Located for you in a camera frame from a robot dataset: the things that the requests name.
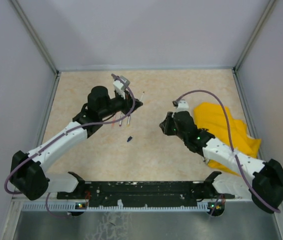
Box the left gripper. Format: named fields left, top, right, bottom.
left=99, top=88, right=142, bottom=118

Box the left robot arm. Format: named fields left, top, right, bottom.
left=4, top=86, right=143, bottom=201

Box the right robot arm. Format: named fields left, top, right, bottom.
left=159, top=111, right=283, bottom=214

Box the yellow cloth bag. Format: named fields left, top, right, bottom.
left=193, top=101, right=262, bottom=177

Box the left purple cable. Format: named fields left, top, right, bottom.
left=4, top=73, right=135, bottom=220

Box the purple cable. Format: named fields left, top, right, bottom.
left=4, top=73, right=135, bottom=220
left=172, top=90, right=282, bottom=214

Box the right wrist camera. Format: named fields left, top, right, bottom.
left=172, top=99, right=189, bottom=113

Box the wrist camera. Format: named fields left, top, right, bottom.
left=172, top=99, right=189, bottom=113
left=111, top=73, right=131, bottom=99

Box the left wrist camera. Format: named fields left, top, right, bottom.
left=111, top=73, right=131, bottom=99

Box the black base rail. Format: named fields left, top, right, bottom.
left=56, top=171, right=235, bottom=208

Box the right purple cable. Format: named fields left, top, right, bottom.
left=172, top=90, right=282, bottom=214

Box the white slotted cable duct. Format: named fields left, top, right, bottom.
left=21, top=201, right=225, bottom=213

